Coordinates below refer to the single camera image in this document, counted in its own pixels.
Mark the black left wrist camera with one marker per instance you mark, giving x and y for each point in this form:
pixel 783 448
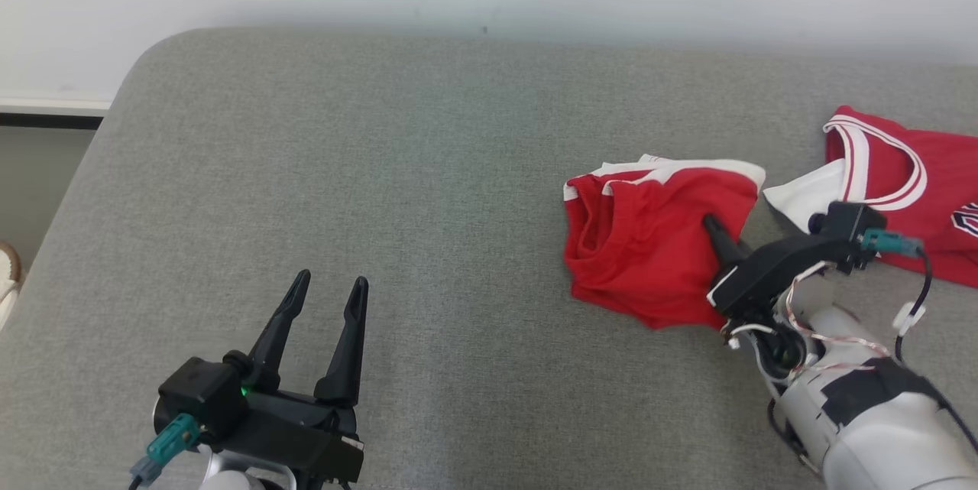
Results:
pixel 199 398

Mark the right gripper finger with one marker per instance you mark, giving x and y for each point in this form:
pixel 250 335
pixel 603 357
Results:
pixel 726 245

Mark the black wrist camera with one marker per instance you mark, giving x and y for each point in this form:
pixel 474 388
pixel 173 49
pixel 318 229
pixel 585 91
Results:
pixel 199 398
pixel 844 230

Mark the red shorts white stripes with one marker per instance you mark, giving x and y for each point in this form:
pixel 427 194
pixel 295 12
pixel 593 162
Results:
pixel 642 245

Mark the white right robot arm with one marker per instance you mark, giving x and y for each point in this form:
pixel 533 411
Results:
pixel 879 436

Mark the red jersey white sleeves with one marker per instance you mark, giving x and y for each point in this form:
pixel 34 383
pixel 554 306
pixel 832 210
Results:
pixel 947 169

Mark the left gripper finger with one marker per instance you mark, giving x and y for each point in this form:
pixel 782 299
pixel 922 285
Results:
pixel 279 337
pixel 348 352

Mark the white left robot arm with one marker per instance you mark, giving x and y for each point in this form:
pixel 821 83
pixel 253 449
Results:
pixel 229 479

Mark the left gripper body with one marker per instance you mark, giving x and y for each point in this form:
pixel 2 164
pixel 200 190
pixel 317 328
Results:
pixel 306 436

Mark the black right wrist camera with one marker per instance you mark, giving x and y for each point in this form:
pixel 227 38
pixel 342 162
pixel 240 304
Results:
pixel 844 230

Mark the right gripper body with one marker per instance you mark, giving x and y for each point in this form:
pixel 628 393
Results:
pixel 764 276

